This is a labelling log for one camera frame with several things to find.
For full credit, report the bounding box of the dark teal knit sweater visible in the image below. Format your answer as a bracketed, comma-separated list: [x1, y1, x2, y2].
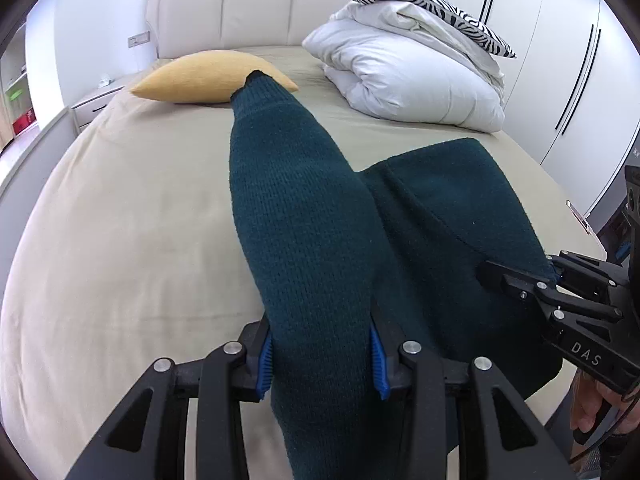
[230, 72, 562, 479]

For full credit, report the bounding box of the person's right hand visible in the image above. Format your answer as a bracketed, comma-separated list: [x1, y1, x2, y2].
[570, 372, 627, 434]

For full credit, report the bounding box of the smartphone on bed edge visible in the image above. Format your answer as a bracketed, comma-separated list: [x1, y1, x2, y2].
[565, 200, 594, 235]

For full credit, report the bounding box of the beige bed sheet mattress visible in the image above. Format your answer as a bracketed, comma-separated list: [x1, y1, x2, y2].
[1, 47, 606, 479]

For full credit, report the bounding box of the mustard yellow pillow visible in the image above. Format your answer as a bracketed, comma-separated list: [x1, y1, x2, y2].
[130, 50, 298, 104]

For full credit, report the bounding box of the white bedside table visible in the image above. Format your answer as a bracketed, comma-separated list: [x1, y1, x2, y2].
[70, 74, 137, 136]

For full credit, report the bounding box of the white folded duvet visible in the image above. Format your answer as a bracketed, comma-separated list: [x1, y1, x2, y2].
[302, 1, 504, 133]

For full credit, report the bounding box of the red box on shelf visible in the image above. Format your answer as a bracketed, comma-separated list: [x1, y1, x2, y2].
[12, 108, 37, 136]

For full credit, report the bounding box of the cream padded headboard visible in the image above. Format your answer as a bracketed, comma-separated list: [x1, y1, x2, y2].
[145, 0, 347, 58]

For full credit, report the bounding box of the white wardrobe with black handles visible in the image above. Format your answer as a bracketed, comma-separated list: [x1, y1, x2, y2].
[448, 0, 639, 214]

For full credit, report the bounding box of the white wall shelf unit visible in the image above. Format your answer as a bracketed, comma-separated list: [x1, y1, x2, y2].
[1, 22, 34, 151]

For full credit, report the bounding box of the wall socket panel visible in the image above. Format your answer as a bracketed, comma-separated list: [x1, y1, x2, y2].
[128, 30, 151, 49]

